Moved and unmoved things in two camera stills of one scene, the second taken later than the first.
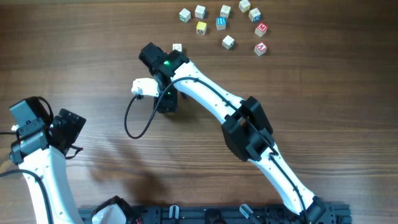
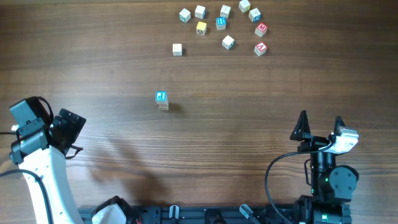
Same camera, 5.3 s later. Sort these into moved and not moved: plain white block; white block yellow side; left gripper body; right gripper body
Moved: right gripper body
Not moved: white block yellow side; plain white block; left gripper body
